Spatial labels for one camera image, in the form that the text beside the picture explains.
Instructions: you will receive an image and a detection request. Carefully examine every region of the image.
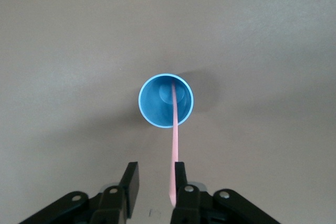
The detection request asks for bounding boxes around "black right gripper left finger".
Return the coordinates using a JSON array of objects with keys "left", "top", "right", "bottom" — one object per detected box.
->
[{"left": 90, "top": 161, "right": 140, "bottom": 224}]

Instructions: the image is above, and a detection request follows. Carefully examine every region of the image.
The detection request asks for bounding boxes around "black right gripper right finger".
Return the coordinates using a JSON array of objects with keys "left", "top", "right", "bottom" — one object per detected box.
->
[{"left": 170, "top": 161, "right": 211, "bottom": 224}]

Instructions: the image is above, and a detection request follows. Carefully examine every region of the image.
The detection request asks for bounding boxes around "pink chopstick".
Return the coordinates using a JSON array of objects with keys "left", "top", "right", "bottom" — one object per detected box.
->
[{"left": 167, "top": 82, "right": 182, "bottom": 208}]

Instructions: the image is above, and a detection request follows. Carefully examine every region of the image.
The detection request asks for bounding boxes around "blue plastic cup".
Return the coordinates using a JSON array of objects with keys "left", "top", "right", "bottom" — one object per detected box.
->
[{"left": 138, "top": 73, "right": 195, "bottom": 130}]

